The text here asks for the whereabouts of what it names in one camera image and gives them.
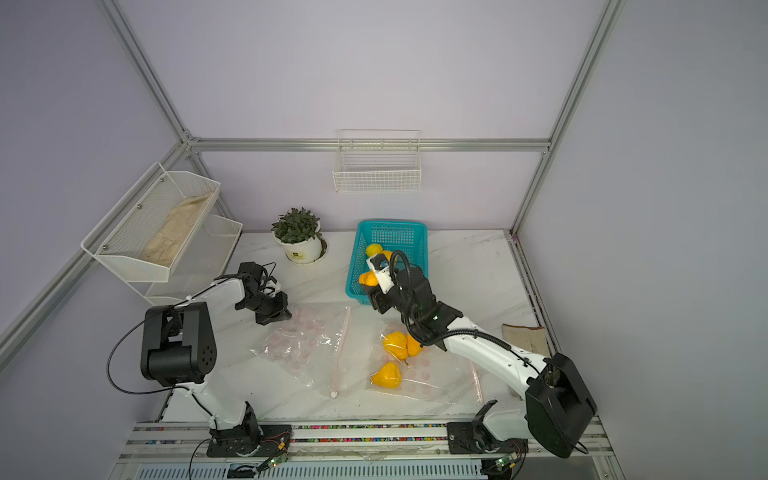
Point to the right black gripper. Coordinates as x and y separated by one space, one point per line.
381 299

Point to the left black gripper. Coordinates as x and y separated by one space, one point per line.
281 311

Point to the orange yellow pear bag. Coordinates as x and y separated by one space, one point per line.
368 279

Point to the yellow pear bag top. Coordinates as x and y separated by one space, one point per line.
413 346

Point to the clear zip-top bag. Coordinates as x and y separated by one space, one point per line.
308 346
434 375

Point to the bright yellow pear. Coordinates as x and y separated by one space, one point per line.
373 250

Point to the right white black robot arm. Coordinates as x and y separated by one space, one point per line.
557 405

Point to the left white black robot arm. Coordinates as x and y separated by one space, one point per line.
179 347

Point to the yellow pear right bag bottom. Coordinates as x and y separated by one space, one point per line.
389 376

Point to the teal plastic basket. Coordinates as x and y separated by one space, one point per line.
408 237

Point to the potted green plant white pot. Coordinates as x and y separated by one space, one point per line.
298 232

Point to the white mesh lower shelf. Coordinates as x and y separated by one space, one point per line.
206 258

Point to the white mesh shelf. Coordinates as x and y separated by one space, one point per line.
121 239
206 258

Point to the beige cloth in shelf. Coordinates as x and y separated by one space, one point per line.
166 244

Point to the beige work glove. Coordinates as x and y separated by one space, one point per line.
532 339

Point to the white mesh upper shelf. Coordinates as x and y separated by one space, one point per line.
121 239

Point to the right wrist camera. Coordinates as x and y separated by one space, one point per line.
379 265

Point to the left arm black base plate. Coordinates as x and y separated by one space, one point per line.
235 443

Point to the white wire wall basket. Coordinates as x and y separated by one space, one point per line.
377 161

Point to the aluminium rail with coloured beads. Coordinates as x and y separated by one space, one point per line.
364 440

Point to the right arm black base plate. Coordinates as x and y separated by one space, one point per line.
473 437

